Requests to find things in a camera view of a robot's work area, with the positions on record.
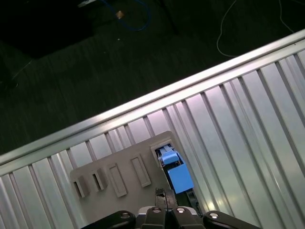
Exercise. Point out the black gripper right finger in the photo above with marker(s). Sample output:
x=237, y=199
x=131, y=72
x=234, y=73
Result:
x=183, y=219

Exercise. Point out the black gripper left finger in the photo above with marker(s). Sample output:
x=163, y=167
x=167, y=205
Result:
x=155, y=219

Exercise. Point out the hard disk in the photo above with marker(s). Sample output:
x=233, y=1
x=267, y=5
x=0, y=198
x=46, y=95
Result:
x=179, y=179

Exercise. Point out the grey parts rack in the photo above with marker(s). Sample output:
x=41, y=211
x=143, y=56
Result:
x=133, y=200

